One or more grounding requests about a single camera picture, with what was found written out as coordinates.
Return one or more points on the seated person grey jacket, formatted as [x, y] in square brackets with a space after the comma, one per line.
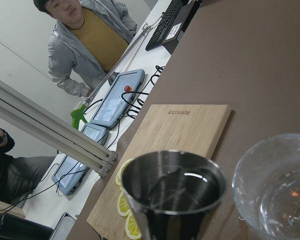
[89, 38]

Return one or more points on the blue teach pendant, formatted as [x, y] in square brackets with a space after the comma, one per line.
[70, 172]
[116, 100]

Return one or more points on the clear wine glass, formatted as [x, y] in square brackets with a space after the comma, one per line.
[266, 188]

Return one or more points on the black keyboard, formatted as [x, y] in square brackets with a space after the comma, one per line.
[165, 24]

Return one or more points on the lemon slice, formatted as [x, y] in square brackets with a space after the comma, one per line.
[131, 228]
[122, 205]
[118, 178]

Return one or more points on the bamboo cutting board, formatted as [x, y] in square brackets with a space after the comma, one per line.
[190, 128]

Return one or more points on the steel double jigger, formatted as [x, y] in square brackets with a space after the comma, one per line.
[173, 195]

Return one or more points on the person in black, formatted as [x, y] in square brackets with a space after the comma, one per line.
[19, 176]

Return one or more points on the aluminium frame post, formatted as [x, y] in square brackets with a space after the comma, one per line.
[30, 117]

